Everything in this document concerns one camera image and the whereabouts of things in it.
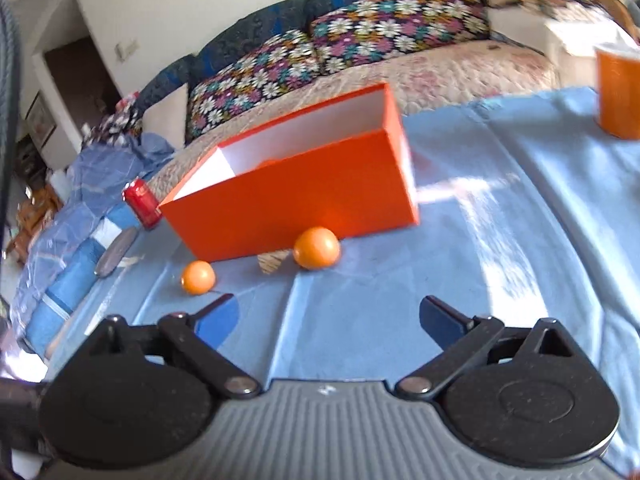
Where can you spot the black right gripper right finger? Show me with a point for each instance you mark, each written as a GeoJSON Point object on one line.
{"type": "Point", "coordinates": [520, 396]}

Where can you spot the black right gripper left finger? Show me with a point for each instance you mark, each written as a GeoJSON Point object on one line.
{"type": "Point", "coordinates": [131, 396]}

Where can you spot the small orange fruit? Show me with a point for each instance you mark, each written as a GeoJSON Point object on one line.
{"type": "Point", "coordinates": [198, 277]}

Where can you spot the large orange fruit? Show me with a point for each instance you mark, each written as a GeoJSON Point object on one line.
{"type": "Point", "coordinates": [316, 248]}

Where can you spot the grey oval lid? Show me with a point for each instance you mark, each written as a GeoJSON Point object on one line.
{"type": "Point", "coordinates": [115, 252]}

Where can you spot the blue plastic bag pile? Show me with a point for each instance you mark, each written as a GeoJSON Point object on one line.
{"type": "Point", "coordinates": [59, 271]}

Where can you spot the light blue tablecloth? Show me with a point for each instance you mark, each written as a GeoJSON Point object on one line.
{"type": "Point", "coordinates": [526, 209]}

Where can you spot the red soda can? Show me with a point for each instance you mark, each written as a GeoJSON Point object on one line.
{"type": "Point", "coordinates": [139, 197]}

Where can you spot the white cushion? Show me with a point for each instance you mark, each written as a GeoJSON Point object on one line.
{"type": "Point", "coordinates": [167, 118]}

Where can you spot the orange cardboard box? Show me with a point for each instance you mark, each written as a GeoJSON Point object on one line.
{"type": "Point", "coordinates": [343, 164]}

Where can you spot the sofa with beige cover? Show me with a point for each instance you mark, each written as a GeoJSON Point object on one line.
{"type": "Point", "coordinates": [425, 80]}

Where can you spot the orange plastic cup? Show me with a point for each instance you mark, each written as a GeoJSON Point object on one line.
{"type": "Point", "coordinates": [618, 90]}

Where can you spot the floral cushion left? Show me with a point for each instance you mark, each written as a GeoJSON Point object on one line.
{"type": "Point", "coordinates": [284, 63]}

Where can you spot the floral cushion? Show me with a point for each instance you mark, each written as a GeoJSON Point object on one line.
{"type": "Point", "coordinates": [371, 31]}
{"type": "Point", "coordinates": [284, 63]}

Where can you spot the floral cushion right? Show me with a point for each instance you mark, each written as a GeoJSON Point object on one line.
{"type": "Point", "coordinates": [371, 31]}

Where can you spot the wall light switch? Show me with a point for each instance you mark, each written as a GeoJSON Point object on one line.
{"type": "Point", "coordinates": [124, 50]}

